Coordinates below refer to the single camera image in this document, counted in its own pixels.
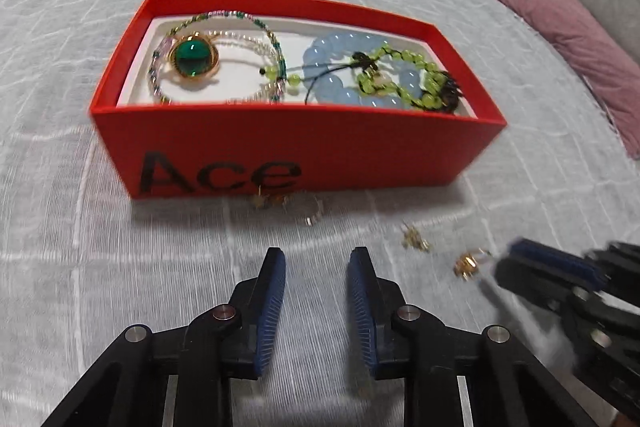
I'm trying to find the pale blue bead bracelet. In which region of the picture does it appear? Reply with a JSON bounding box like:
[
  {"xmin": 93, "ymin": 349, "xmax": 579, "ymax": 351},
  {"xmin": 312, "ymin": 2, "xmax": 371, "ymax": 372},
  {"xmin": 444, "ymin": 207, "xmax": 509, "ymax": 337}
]
[{"xmin": 300, "ymin": 32, "xmax": 426, "ymax": 108}]

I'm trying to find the red cardboard box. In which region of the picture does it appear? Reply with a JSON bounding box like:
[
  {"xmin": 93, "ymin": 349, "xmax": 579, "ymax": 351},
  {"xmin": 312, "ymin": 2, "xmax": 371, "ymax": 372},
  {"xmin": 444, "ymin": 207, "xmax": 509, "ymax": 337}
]
[{"xmin": 89, "ymin": 0, "xmax": 508, "ymax": 200}]

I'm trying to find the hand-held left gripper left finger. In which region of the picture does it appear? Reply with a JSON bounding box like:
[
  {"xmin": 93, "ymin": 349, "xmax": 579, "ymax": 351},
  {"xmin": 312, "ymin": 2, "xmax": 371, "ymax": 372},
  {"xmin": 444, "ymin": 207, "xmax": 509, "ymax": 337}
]
[{"xmin": 42, "ymin": 247, "xmax": 287, "ymax": 427}]

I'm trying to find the gold earring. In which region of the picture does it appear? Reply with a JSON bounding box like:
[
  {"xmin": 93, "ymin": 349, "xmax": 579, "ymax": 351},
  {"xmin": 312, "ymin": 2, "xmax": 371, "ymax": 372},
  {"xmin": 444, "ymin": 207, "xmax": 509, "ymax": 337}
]
[
  {"xmin": 401, "ymin": 223, "xmax": 432, "ymax": 253},
  {"xmin": 452, "ymin": 248, "xmax": 493, "ymax": 280},
  {"xmin": 250, "ymin": 188, "xmax": 292, "ymax": 210}
]

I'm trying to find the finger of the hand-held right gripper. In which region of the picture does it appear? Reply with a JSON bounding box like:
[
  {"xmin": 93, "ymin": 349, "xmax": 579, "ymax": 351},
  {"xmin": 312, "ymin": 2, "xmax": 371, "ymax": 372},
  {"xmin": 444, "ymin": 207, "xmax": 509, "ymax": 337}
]
[
  {"xmin": 509, "ymin": 237, "xmax": 607, "ymax": 284},
  {"xmin": 494, "ymin": 256, "xmax": 592, "ymax": 309}
]

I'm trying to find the gold pendant with green gem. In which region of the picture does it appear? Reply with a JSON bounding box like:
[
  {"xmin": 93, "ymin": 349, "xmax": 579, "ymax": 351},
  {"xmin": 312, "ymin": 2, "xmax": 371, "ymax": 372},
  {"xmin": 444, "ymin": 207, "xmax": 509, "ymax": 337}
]
[{"xmin": 167, "ymin": 32, "xmax": 221, "ymax": 81}]

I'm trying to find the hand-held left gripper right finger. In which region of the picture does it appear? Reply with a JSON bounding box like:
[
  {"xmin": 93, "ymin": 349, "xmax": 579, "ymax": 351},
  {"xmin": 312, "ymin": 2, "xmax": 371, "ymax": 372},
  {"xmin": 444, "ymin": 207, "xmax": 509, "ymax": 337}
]
[{"xmin": 347, "ymin": 247, "xmax": 601, "ymax": 427}]

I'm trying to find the green bead bracelet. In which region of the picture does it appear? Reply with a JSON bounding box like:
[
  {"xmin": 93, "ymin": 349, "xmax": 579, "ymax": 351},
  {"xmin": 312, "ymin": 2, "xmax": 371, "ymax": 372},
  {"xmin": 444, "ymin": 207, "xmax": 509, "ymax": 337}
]
[{"xmin": 260, "ymin": 47, "xmax": 451, "ymax": 110}]

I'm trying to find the multicolour beaded necklace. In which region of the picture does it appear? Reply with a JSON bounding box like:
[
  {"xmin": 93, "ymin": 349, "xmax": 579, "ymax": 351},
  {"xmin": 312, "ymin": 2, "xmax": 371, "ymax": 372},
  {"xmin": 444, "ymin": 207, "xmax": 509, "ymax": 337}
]
[{"xmin": 150, "ymin": 9, "xmax": 288, "ymax": 105}]

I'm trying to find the large pink pillow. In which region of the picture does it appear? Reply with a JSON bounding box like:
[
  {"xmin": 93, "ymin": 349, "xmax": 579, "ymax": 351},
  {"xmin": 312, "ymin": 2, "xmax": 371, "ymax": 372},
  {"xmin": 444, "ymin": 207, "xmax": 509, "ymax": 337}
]
[{"xmin": 492, "ymin": 0, "xmax": 640, "ymax": 148}]

